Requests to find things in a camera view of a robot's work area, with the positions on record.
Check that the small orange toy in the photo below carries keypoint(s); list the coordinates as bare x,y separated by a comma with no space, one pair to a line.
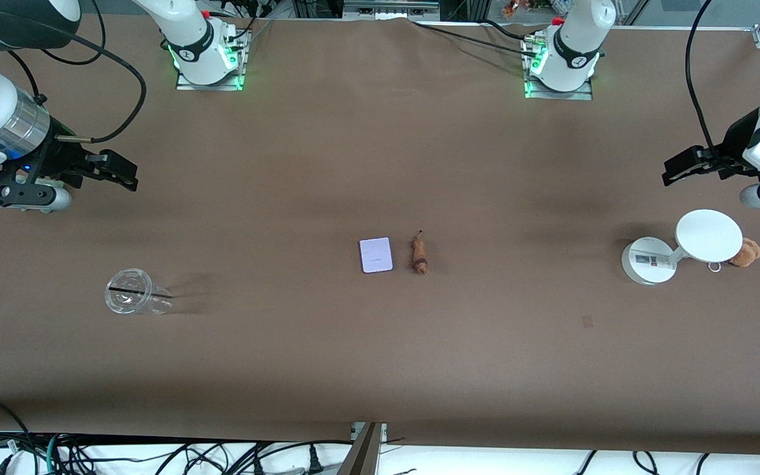
510,8

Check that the brown lion statue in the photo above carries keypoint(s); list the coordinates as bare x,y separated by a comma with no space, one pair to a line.
418,254

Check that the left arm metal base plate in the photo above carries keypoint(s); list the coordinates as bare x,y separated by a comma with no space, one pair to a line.
558,95

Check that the black power plug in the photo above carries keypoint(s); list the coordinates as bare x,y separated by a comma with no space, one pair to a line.
315,462

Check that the lilac square card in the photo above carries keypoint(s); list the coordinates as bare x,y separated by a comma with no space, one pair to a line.
376,255

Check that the metal table frame post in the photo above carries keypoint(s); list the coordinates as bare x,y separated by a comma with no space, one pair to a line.
361,452

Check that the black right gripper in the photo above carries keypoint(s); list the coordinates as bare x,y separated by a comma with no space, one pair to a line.
61,154

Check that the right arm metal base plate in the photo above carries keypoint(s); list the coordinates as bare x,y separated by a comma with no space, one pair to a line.
238,63

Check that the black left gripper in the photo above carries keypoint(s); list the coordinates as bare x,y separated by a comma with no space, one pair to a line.
736,140

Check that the white round desk lamp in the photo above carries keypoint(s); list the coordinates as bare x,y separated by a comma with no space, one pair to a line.
708,235

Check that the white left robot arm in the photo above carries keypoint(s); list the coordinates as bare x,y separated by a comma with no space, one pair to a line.
574,39

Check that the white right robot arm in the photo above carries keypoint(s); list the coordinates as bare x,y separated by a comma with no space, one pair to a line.
185,30

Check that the aluminium frame bar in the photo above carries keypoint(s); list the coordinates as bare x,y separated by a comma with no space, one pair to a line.
390,8

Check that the clear plastic cup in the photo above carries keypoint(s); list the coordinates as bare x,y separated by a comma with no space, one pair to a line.
129,291

